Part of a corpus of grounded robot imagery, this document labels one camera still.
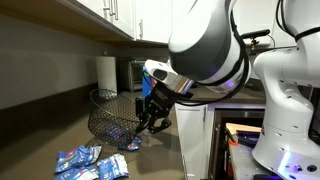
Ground black camera on stand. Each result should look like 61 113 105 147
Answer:
241 29 270 55

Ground white lower cabinets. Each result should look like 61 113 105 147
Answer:
175 104 207 180

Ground white cabinets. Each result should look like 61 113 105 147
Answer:
175 104 207 180
56 0 291 48

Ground white paper towel roll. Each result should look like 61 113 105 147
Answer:
96 56 117 91

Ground white upper cabinets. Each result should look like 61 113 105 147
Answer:
56 0 291 48

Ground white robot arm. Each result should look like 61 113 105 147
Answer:
136 0 320 180

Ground blue snack pack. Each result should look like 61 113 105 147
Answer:
54 166 99 180
107 126 125 140
97 154 129 180
55 145 102 173

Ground black wire mesh basket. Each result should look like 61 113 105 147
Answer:
88 89 139 147

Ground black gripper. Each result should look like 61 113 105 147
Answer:
135 82 193 135

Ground silver toaster oven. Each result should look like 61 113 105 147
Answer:
127 60 145 92

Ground blue cereal box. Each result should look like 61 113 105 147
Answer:
142 67 156 101

